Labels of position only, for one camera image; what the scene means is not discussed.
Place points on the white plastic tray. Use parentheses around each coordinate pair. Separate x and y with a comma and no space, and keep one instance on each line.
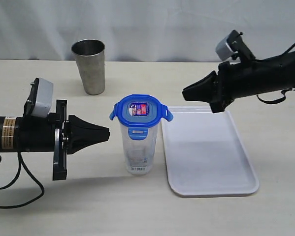
(205,156)

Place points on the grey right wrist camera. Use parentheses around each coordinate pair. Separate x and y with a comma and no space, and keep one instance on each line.
(233,46)

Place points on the stainless steel cup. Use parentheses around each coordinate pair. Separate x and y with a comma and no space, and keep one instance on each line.
(89,55)

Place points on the white backdrop curtain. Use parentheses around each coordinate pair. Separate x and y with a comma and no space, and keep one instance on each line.
(143,30)

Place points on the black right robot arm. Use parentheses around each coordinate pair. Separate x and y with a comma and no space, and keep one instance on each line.
(277,73)

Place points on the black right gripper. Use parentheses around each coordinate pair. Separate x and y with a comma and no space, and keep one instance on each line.
(220,88)

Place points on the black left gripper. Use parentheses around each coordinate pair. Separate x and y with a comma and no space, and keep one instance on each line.
(48,134)

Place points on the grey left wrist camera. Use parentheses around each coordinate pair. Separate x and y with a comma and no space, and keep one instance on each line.
(44,98)

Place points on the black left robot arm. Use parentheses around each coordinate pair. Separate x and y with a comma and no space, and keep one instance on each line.
(9,131)

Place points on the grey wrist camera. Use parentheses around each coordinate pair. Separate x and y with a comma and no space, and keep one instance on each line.
(44,98)
(233,46)

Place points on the clear plastic tall container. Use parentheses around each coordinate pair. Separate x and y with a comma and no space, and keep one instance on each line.
(139,145)

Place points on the blue container lid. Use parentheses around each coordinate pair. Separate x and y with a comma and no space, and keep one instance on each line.
(138,113)

